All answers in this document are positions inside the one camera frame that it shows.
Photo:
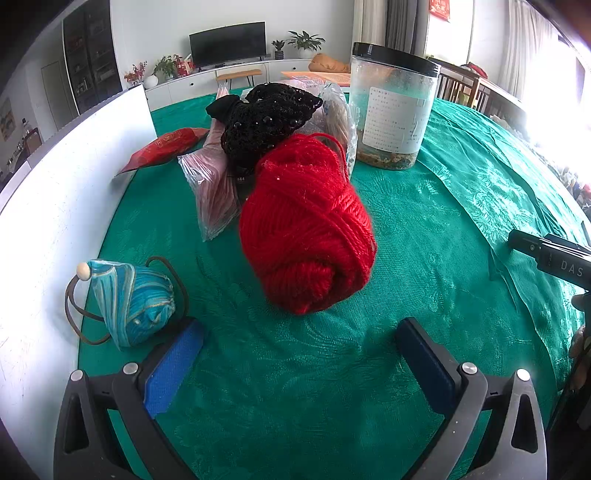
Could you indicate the red foil packet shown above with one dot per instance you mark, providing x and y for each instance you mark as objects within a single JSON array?
[{"x": 161, "y": 147}]

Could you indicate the white television cabinet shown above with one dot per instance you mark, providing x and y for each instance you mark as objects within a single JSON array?
[{"x": 184, "y": 90}]

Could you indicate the grey and white curtain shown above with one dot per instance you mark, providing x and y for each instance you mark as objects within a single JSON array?
[{"x": 383, "y": 23}]

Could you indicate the wooden stool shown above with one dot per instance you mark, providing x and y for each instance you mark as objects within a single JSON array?
[{"x": 239, "y": 74}]

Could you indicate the pink plastic bag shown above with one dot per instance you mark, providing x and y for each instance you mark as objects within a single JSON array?
[{"x": 212, "y": 194}]

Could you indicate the red yarn ball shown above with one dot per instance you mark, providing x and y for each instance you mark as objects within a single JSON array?
[{"x": 304, "y": 230}]

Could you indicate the orange cover book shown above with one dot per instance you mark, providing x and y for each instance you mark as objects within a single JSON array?
[{"x": 314, "y": 77}]

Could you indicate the bushy green potted plant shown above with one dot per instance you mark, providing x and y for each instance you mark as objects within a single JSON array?
[{"x": 167, "y": 67}]

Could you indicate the sheer white curtain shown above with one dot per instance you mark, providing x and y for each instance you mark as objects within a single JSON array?
[{"x": 526, "y": 46}]

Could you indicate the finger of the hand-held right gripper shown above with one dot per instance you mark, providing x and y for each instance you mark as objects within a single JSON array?
[{"x": 524, "y": 242}]

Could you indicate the black television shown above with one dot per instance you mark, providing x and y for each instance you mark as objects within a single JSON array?
[{"x": 228, "y": 44}]

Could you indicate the red flowers in white vase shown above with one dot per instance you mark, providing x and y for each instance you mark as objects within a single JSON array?
[{"x": 141, "y": 76}]

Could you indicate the dark display cabinet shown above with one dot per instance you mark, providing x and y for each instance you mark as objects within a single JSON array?
[{"x": 92, "y": 55}]

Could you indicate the black knitted cloth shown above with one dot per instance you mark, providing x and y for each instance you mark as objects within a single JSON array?
[{"x": 263, "y": 124}]

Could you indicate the white board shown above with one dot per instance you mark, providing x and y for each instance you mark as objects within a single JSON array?
[{"x": 55, "y": 207}]

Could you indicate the wooden chair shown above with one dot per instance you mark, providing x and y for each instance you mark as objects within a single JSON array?
[{"x": 461, "y": 85}]

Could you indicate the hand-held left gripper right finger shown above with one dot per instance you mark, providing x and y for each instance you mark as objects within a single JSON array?
[{"x": 425, "y": 364}]

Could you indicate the person's right hand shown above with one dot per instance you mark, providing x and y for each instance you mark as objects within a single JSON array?
[{"x": 582, "y": 344}]

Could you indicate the clear jar with black lid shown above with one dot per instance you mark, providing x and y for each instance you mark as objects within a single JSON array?
[{"x": 392, "y": 120}]

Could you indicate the green tablecloth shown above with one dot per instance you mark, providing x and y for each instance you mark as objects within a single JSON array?
[{"x": 323, "y": 369}]

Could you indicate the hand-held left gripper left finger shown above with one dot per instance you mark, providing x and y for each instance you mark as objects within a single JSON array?
[{"x": 173, "y": 369}]

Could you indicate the large leafy potted plant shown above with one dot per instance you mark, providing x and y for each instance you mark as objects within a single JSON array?
[{"x": 305, "y": 42}]

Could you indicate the red wall decoration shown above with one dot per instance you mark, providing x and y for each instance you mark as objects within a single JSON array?
[{"x": 439, "y": 9}]

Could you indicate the framed wall picture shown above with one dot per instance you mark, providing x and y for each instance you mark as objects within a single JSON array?
[{"x": 5, "y": 119}]

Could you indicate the small potted plant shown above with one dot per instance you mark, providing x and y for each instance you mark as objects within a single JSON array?
[{"x": 278, "y": 48}]

